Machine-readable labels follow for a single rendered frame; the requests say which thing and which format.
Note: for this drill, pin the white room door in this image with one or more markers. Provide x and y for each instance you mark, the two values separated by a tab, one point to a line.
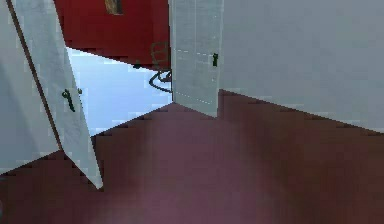
195	56
50	83

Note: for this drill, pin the framed wall picture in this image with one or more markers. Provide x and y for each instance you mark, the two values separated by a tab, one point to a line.
113	6

